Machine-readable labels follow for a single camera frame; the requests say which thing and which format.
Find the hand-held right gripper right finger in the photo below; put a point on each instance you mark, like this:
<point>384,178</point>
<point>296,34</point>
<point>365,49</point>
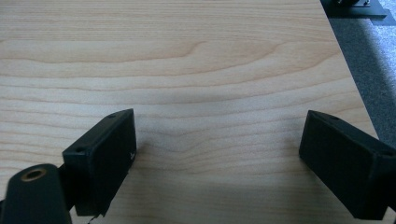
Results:
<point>342,165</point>

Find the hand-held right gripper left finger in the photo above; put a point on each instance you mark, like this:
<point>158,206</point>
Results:
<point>102,161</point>

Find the black metal stand base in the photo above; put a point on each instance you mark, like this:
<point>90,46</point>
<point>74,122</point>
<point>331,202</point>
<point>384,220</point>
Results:
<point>355,7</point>

